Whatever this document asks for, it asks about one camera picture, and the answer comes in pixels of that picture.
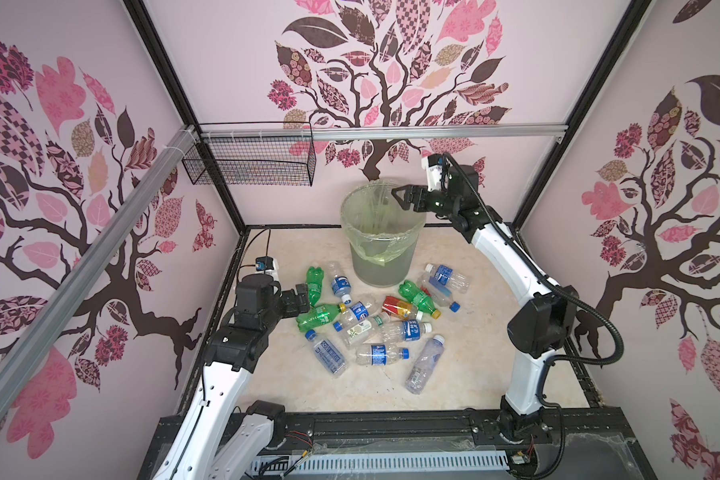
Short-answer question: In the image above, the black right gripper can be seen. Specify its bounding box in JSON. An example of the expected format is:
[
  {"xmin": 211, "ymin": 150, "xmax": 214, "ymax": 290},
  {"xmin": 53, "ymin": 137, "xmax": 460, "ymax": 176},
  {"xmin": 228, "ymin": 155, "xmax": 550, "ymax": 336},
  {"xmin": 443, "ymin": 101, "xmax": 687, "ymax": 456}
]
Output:
[{"xmin": 391, "ymin": 184, "xmax": 458, "ymax": 222}]

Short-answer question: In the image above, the green bottle yellow cap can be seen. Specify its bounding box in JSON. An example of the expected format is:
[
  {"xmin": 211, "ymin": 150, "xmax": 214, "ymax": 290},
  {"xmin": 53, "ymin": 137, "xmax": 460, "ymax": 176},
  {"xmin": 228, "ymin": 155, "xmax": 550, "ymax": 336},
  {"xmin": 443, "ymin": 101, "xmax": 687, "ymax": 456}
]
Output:
[
  {"xmin": 296, "ymin": 304, "xmax": 347, "ymax": 333},
  {"xmin": 398, "ymin": 280, "xmax": 441, "ymax": 319}
]

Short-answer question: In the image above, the green bottle upright-lying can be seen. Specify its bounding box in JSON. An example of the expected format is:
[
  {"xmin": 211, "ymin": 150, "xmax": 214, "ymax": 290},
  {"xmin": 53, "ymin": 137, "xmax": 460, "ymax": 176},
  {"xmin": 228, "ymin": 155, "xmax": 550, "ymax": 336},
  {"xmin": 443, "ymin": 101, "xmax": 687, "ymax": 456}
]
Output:
[{"xmin": 305, "ymin": 266, "xmax": 324, "ymax": 307}]

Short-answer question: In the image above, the soda water bottle blue cap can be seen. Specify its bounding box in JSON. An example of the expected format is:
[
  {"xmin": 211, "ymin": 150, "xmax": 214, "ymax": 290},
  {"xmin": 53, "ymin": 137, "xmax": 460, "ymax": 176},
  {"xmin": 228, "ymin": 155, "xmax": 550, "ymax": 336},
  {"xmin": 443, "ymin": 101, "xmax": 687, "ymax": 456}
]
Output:
[{"xmin": 305, "ymin": 330, "xmax": 348, "ymax": 377}]

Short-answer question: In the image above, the tall clear bottle white cap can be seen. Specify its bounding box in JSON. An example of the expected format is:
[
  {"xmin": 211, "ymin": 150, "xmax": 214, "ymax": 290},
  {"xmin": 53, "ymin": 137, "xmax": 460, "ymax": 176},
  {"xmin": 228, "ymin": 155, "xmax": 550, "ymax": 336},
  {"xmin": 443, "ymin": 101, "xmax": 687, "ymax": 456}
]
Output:
[{"xmin": 405, "ymin": 335, "xmax": 445, "ymax": 395}]

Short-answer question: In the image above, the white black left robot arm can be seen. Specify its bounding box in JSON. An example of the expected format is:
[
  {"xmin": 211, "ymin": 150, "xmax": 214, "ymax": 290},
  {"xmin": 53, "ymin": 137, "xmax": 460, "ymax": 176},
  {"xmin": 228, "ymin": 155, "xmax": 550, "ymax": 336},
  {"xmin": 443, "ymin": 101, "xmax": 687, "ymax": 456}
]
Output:
[{"xmin": 153, "ymin": 272, "xmax": 310, "ymax": 479}]

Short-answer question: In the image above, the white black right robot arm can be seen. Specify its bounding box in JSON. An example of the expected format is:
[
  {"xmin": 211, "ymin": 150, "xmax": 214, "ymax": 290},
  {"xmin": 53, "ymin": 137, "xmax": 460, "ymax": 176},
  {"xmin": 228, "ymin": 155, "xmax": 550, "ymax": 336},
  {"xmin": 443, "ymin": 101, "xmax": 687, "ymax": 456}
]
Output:
[{"xmin": 392, "ymin": 155, "xmax": 578, "ymax": 443}]

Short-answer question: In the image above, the green plastic bin liner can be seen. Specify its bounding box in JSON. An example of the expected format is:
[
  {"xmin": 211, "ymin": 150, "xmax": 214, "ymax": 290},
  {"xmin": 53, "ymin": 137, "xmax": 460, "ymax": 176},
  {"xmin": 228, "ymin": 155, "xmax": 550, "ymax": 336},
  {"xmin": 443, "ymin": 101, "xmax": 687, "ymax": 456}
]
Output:
[{"xmin": 340, "ymin": 180, "xmax": 427, "ymax": 266}]

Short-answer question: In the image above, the grey mesh waste bin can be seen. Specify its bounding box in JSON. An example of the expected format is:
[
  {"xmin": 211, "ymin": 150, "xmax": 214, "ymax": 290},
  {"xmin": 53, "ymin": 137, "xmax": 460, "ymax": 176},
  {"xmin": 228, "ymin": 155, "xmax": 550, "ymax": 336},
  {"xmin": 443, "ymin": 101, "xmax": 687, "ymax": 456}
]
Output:
[{"xmin": 340, "ymin": 180, "xmax": 426, "ymax": 288}]

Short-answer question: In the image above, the clear bottle blue label back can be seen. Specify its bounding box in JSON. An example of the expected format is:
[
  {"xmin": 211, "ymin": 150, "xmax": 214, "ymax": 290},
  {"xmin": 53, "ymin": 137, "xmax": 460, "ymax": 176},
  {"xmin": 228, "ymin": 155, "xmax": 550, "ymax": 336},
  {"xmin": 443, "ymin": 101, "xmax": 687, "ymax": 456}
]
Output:
[{"xmin": 327, "ymin": 261, "xmax": 352, "ymax": 305}]

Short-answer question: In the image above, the clear bottle flower label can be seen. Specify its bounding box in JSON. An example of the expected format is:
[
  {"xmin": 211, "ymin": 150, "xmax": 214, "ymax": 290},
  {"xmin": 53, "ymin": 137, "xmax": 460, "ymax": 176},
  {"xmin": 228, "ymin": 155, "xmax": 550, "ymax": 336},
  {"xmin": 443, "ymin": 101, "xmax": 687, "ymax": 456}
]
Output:
[{"xmin": 334, "ymin": 314, "xmax": 389, "ymax": 349}]

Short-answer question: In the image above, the clear bottle blue label front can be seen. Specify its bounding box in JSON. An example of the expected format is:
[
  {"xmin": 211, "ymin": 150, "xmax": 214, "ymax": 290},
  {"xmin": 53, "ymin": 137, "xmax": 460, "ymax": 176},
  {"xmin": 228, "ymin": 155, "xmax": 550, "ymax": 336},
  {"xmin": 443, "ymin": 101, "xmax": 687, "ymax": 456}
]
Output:
[{"xmin": 355, "ymin": 343, "xmax": 410, "ymax": 366}]

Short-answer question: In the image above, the red gold label bottle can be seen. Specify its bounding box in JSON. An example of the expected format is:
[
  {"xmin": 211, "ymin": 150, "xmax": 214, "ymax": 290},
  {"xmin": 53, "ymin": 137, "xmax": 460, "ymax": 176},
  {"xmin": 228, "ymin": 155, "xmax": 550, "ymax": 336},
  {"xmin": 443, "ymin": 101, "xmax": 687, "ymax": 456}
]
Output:
[{"xmin": 382, "ymin": 296, "xmax": 423, "ymax": 321}]

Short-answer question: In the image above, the clear bottle blue label white cap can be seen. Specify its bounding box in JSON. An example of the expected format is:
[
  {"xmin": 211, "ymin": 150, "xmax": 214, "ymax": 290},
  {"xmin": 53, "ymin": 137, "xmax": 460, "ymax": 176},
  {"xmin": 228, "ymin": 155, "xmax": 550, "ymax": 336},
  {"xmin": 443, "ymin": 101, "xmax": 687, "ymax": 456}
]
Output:
[{"xmin": 380, "ymin": 320, "xmax": 433, "ymax": 343}]

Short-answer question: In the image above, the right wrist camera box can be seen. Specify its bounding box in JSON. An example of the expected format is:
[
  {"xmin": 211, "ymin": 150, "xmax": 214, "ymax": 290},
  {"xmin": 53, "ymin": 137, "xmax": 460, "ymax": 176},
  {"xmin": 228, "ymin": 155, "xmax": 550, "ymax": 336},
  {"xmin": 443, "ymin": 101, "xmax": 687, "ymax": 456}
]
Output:
[{"xmin": 421, "ymin": 154, "xmax": 445, "ymax": 191}]

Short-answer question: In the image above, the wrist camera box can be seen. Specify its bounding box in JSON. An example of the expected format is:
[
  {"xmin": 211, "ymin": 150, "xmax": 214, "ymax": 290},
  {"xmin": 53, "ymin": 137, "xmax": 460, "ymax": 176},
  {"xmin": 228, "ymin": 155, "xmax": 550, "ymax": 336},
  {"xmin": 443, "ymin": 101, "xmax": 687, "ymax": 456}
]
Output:
[
  {"xmin": 254, "ymin": 256, "xmax": 279, "ymax": 281},
  {"xmin": 421, "ymin": 154, "xmax": 445, "ymax": 191}
]

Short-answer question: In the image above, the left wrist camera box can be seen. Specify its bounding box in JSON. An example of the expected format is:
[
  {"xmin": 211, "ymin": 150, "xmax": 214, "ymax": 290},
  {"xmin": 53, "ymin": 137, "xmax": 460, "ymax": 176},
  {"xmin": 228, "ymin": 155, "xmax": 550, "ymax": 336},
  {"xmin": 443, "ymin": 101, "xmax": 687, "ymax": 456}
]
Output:
[{"xmin": 254, "ymin": 256, "xmax": 279, "ymax": 281}]

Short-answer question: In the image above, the black wire wall basket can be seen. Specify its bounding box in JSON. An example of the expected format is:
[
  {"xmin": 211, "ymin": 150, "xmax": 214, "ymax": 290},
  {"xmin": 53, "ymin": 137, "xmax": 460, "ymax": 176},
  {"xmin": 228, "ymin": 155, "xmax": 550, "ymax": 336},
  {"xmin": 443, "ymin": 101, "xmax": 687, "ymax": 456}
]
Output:
[{"xmin": 182, "ymin": 120, "xmax": 317, "ymax": 187}]

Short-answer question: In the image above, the aluminium rail back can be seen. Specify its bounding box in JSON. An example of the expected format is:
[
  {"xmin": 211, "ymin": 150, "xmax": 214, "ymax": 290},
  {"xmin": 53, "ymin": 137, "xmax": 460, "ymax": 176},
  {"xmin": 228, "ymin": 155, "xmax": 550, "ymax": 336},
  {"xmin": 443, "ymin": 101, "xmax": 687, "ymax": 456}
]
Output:
[{"xmin": 201, "ymin": 123, "xmax": 568, "ymax": 141}]

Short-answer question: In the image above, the aluminium rail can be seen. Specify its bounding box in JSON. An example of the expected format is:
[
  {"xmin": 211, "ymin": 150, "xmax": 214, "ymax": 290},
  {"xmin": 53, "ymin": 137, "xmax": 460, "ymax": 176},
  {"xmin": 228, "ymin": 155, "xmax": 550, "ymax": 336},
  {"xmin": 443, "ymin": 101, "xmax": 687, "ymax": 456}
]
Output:
[
  {"xmin": 201, "ymin": 123, "xmax": 568, "ymax": 141},
  {"xmin": 0, "ymin": 125, "xmax": 197, "ymax": 420}
]

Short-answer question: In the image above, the white slotted cable duct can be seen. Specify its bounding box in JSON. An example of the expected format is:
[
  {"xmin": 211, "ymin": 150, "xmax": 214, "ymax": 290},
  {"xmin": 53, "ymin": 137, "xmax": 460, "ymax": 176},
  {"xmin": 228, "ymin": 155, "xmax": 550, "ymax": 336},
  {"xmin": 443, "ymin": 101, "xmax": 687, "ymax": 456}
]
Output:
[{"xmin": 245, "ymin": 451, "xmax": 509, "ymax": 479}]

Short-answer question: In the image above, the black base frame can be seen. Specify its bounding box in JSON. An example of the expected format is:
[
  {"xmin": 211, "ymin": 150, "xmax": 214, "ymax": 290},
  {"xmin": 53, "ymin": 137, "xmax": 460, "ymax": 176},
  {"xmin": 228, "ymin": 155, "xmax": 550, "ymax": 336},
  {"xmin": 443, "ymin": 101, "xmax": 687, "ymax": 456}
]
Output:
[{"xmin": 136, "ymin": 406, "xmax": 658, "ymax": 480}]

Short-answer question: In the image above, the aluminium rail left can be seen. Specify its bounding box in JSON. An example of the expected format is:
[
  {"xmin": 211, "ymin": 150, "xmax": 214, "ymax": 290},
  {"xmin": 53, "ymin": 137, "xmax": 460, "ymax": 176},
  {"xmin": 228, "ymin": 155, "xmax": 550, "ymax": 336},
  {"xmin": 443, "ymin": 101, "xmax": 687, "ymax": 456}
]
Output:
[{"xmin": 0, "ymin": 125, "xmax": 197, "ymax": 420}]

